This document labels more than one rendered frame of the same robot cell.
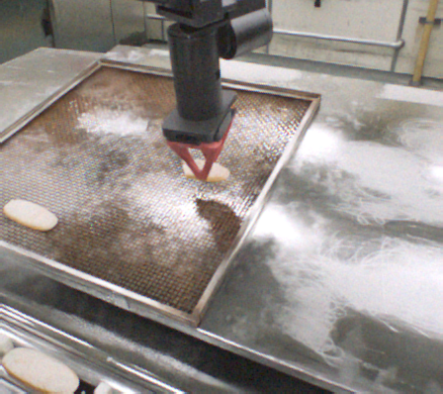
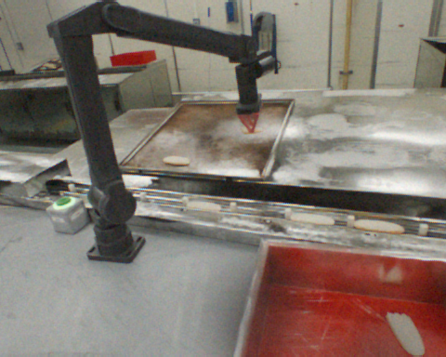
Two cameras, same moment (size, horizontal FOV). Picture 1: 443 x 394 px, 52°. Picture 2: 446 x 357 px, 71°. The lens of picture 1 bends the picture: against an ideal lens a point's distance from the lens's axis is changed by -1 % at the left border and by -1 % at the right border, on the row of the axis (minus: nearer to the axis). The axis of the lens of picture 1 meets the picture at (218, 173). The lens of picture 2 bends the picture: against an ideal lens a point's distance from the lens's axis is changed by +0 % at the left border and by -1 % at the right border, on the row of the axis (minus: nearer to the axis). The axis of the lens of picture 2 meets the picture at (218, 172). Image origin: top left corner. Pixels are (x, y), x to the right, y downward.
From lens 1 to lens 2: 0.43 m
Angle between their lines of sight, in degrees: 5
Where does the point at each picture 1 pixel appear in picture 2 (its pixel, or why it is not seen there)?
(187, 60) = (244, 78)
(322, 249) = (308, 152)
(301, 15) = (267, 80)
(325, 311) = (314, 168)
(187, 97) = (244, 94)
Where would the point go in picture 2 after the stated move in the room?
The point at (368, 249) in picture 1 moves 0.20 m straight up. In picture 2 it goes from (327, 148) to (330, 79)
